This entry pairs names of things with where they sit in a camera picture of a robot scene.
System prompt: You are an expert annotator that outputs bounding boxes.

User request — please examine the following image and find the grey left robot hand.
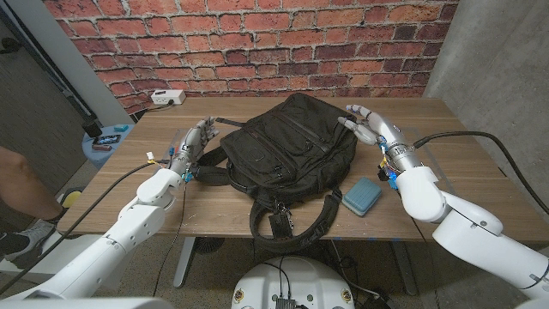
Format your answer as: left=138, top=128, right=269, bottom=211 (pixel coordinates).
left=169, top=115, right=220, bottom=173

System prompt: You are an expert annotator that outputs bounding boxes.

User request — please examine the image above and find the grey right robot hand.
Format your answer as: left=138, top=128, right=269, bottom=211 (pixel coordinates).
left=337, top=104, right=424, bottom=173

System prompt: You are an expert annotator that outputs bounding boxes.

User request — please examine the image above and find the black backpack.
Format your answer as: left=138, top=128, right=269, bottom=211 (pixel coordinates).
left=195, top=92, right=359, bottom=254

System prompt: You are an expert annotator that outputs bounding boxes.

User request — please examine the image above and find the white power strip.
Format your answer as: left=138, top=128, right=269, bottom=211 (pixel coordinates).
left=150, top=88, right=187, bottom=106

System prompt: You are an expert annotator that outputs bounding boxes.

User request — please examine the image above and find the teal sponge block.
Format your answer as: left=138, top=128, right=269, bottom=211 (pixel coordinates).
left=341, top=176, right=383, bottom=217

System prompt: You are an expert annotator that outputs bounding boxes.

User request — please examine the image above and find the blue round stool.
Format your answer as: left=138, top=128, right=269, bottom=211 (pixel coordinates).
left=81, top=124, right=136, bottom=169

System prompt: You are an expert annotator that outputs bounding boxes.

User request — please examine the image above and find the black cylinder cup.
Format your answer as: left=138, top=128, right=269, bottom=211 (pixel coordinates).
left=81, top=119, right=103, bottom=139

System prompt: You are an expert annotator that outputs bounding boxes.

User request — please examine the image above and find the black round floor fan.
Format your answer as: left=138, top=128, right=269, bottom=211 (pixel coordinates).
left=195, top=237, right=226, bottom=255

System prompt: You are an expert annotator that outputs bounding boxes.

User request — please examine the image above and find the grey table leg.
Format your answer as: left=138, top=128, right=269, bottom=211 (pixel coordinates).
left=392, top=240, right=419, bottom=296
left=172, top=236, right=196, bottom=288

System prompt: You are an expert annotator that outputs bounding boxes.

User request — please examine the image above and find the red brick printed backdrop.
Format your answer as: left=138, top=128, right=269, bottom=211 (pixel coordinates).
left=42, top=0, right=460, bottom=115

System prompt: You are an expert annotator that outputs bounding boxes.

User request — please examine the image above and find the black luggage tag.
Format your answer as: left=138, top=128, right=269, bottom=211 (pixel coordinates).
left=269, top=212, right=295, bottom=239

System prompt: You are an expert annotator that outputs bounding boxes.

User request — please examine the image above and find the yellow round object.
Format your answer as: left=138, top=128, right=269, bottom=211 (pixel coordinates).
left=59, top=188, right=85, bottom=215

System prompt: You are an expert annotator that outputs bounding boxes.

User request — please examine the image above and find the white floor platform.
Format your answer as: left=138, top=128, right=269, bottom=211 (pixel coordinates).
left=0, top=233, right=117, bottom=276

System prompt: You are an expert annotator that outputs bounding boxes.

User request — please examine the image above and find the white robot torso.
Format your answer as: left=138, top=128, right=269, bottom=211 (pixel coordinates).
left=230, top=256, right=356, bottom=309

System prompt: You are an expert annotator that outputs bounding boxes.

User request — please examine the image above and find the person's bare leg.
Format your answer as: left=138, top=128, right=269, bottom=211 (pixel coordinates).
left=0, top=145, right=65, bottom=222

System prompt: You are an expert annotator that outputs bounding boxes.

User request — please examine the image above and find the grey sneaker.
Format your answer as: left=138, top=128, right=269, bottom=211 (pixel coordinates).
left=0, top=218, right=65, bottom=270

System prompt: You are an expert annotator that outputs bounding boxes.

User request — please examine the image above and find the black power strip cord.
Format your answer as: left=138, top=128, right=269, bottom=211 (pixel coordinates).
left=132, top=99, right=175, bottom=117

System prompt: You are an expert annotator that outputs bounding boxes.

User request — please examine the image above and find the thin black left arm wire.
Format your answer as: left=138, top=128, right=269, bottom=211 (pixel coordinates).
left=152, top=184, right=188, bottom=297

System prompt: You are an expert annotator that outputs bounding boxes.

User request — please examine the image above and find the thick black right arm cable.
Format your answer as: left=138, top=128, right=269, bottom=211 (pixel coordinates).
left=413, top=130, right=549, bottom=215

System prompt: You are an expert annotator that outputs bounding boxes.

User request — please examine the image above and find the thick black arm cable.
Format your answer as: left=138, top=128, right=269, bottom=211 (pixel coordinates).
left=0, top=159, right=172, bottom=296
left=413, top=130, right=549, bottom=215

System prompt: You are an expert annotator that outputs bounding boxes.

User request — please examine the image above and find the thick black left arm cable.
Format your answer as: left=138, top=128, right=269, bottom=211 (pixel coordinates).
left=0, top=159, right=172, bottom=296

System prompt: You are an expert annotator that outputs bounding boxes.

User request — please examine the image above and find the grey door frame post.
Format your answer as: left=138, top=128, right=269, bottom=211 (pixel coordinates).
left=6, top=0, right=134, bottom=125

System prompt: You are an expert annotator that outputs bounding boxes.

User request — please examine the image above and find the black door handle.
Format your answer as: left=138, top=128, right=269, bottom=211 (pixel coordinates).
left=0, top=37, right=22, bottom=55

